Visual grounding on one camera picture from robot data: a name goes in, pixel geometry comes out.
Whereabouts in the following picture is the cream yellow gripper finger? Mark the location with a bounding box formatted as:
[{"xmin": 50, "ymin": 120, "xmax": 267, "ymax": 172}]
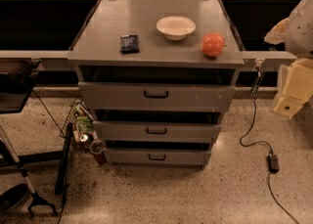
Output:
[{"xmin": 273, "ymin": 59, "xmax": 313, "ymax": 119}]

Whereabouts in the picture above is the grey top drawer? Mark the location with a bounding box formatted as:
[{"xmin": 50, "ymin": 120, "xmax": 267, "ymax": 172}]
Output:
[{"xmin": 78, "ymin": 82, "xmax": 235, "ymax": 112}]

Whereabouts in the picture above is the grey drawer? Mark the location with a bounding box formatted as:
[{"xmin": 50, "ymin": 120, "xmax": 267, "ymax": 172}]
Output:
[
  {"xmin": 104, "ymin": 148, "xmax": 211, "ymax": 166},
  {"xmin": 78, "ymin": 82, "xmax": 235, "ymax": 112},
  {"xmin": 93, "ymin": 121, "xmax": 220, "ymax": 143}
]

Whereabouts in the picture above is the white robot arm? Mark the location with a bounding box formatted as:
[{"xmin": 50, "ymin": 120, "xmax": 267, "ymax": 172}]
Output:
[{"xmin": 264, "ymin": 0, "xmax": 313, "ymax": 119}]

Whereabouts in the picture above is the grey wooden drawer cabinet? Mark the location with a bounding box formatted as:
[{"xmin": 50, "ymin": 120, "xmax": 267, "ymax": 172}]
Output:
[{"xmin": 67, "ymin": 0, "xmax": 246, "ymax": 170}]

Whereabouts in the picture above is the grey middle drawer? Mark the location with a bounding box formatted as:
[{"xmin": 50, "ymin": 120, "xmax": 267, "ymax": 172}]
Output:
[{"xmin": 93, "ymin": 121, "xmax": 220, "ymax": 143}]

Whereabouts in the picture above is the grey bottom drawer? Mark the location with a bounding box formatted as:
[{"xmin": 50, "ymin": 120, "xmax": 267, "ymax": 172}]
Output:
[{"xmin": 104, "ymin": 148, "xmax": 211, "ymax": 166}]

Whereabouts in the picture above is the orange round fruit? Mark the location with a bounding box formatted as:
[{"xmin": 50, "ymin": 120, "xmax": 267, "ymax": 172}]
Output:
[{"xmin": 201, "ymin": 32, "xmax": 225, "ymax": 58}]

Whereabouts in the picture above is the white ceramic bowl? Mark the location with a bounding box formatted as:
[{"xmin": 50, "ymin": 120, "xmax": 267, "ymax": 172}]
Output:
[{"xmin": 156, "ymin": 16, "xmax": 196, "ymax": 41}]

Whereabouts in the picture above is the dark blue snack packet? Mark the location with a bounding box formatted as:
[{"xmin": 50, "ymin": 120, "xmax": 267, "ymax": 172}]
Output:
[{"xmin": 120, "ymin": 35, "xmax": 139, "ymax": 54}]

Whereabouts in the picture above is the brown cup on floor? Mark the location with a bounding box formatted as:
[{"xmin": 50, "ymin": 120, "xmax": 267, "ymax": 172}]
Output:
[{"xmin": 90, "ymin": 140, "xmax": 107, "ymax": 165}]

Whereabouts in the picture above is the black leaning bar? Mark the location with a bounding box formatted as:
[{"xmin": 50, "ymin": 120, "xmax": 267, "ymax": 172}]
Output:
[{"xmin": 55, "ymin": 123, "xmax": 73, "ymax": 196}]

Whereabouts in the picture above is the black stand with tray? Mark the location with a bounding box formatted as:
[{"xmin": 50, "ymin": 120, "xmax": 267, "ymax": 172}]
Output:
[{"xmin": 0, "ymin": 60, "xmax": 58, "ymax": 216}]

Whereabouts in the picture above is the black power adapter with cable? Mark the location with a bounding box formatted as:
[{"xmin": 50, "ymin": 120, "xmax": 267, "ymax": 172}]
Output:
[{"xmin": 239, "ymin": 67, "xmax": 300, "ymax": 224}]

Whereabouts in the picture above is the wire basket with items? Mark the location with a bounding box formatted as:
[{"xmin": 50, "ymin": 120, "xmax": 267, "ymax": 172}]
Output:
[{"xmin": 60, "ymin": 99, "xmax": 96, "ymax": 152}]

